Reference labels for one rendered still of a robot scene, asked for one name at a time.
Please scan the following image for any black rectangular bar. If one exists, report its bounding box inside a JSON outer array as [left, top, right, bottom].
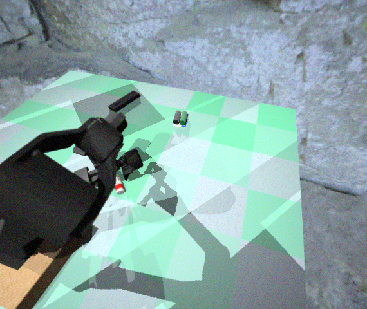
[[108, 91, 140, 112]]

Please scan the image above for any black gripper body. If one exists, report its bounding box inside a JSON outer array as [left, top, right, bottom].
[[74, 149, 143, 185]]

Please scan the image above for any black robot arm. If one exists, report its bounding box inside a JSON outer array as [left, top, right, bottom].
[[0, 111, 127, 270]]

